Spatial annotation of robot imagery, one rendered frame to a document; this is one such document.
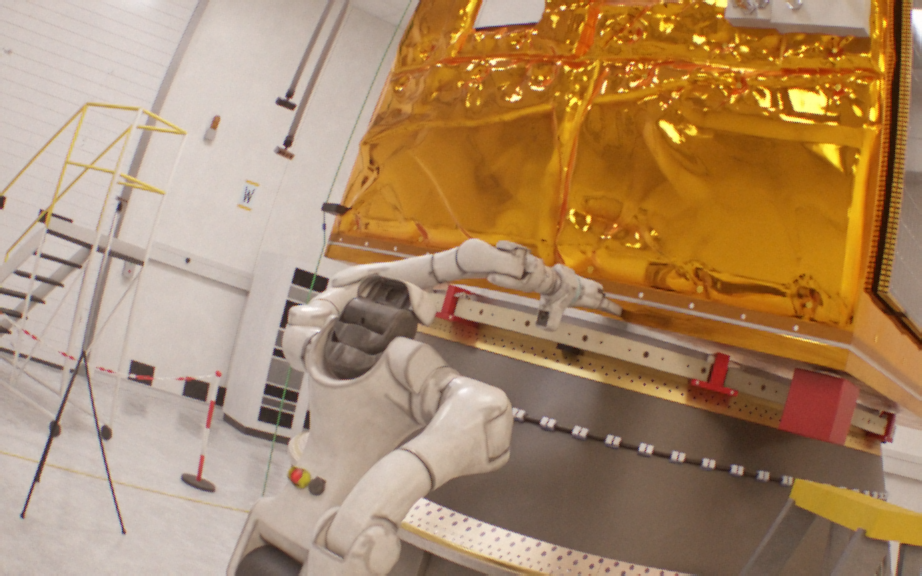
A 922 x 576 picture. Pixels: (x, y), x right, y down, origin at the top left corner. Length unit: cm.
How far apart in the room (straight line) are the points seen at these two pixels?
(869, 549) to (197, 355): 938
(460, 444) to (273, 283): 843
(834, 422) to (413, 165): 159
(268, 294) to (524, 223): 745
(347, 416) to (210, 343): 882
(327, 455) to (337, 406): 9
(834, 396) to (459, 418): 86
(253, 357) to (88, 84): 387
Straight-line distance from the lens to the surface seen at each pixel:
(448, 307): 239
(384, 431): 145
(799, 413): 186
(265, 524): 150
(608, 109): 234
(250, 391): 965
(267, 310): 963
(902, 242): 195
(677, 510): 198
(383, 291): 151
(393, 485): 121
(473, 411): 130
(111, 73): 935
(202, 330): 1013
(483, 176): 252
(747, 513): 204
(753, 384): 209
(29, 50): 913
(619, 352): 208
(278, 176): 1039
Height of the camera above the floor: 159
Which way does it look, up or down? 3 degrees up
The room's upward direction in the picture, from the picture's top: 16 degrees clockwise
